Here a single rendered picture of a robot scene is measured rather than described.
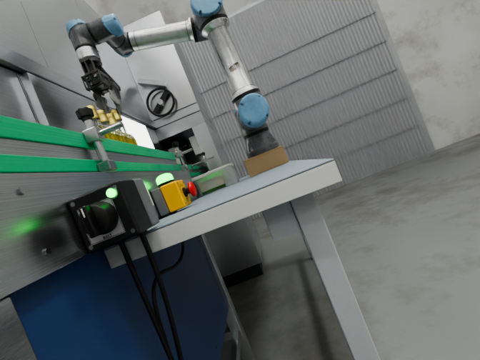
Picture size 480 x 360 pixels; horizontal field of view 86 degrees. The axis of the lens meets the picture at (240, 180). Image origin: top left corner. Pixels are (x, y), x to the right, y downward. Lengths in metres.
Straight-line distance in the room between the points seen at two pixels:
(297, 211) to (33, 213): 0.35
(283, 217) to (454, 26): 5.09
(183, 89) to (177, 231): 1.73
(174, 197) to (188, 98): 1.46
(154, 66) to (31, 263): 1.95
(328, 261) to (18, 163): 0.46
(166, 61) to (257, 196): 1.88
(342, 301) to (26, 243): 0.44
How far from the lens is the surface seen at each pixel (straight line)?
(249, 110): 0.98
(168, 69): 2.16
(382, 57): 4.79
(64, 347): 0.40
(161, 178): 0.68
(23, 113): 1.01
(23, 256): 0.36
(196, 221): 0.41
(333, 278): 0.47
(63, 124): 1.07
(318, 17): 4.81
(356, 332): 0.53
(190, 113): 2.03
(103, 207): 0.38
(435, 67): 5.10
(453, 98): 5.13
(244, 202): 0.39
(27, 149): 0.46
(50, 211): 0.40
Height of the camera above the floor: 0.78
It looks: 1 degrees down
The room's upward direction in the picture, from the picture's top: 22 degrees counter-clockwise
